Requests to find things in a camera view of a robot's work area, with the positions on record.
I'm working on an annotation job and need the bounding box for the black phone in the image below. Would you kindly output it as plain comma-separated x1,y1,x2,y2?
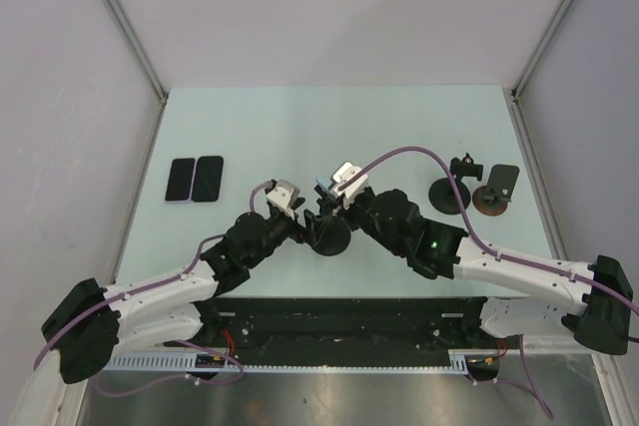
191,156,224,203

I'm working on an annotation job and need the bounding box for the light blue phone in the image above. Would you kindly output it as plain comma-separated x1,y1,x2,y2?
315,178,343,204

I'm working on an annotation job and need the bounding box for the black stand with blue phone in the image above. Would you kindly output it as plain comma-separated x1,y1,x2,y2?
311,201,351,256

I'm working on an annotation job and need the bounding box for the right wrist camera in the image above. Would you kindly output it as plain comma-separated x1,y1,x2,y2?
329,162,368,210

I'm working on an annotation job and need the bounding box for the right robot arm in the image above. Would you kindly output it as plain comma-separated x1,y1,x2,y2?
337,187,637,355

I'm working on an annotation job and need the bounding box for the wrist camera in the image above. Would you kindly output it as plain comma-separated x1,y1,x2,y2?
266,180,306,220
329,162,368,210

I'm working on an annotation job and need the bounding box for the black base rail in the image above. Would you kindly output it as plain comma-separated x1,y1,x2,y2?
192,296,518,365

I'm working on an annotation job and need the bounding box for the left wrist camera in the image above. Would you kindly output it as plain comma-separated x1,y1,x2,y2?
266,180,306,220

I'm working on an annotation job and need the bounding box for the white cable duct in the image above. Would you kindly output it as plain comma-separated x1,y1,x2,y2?
105,350,499,375

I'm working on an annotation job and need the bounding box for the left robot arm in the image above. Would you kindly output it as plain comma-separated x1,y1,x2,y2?
34,207,322,384

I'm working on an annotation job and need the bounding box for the wooden base phone stand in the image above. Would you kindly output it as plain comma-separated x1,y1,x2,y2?
472,164,520,216

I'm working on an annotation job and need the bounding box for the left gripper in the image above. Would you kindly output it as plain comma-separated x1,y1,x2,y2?
246,197,330,267

